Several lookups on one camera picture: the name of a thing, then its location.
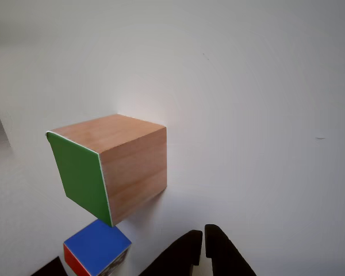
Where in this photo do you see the wooden cube with green face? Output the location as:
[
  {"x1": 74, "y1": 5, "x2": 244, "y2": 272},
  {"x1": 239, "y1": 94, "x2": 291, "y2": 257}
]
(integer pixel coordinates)
[{"x1": 45, "y1": 113, "x2": 168, "y2": 228}]

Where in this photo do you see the blue and red cube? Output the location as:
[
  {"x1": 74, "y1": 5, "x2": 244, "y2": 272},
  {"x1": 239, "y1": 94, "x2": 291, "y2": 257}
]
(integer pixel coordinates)
[{"x1": 63, "y1": 218, "x2": 133, "y2": 276}]

